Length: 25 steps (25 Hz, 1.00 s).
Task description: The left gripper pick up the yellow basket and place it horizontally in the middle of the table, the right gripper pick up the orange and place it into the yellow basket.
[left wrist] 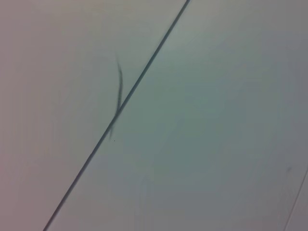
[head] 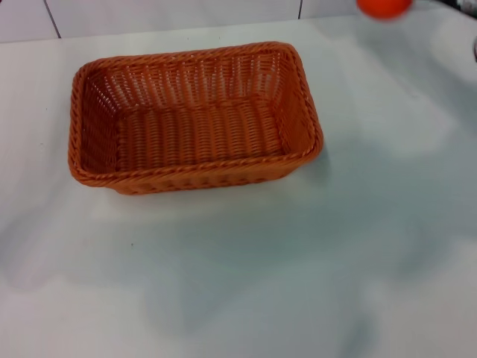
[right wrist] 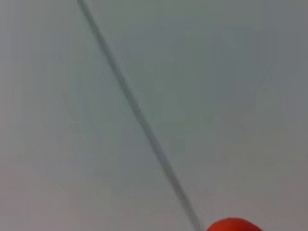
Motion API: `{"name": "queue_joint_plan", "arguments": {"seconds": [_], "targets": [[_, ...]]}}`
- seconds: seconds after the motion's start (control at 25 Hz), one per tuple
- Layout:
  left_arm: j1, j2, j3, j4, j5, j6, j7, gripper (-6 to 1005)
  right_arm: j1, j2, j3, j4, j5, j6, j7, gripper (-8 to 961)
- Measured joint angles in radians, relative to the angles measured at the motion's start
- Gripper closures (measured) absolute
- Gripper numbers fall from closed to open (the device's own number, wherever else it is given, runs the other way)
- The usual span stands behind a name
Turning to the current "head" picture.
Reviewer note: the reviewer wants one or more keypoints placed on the orange woven rectangular basket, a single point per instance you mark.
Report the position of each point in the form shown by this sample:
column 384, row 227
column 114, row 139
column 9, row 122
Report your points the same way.
column 201, row 130

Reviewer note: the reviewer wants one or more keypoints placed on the orange round ball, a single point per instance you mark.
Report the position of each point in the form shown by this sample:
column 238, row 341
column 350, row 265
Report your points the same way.
column 384, row 7

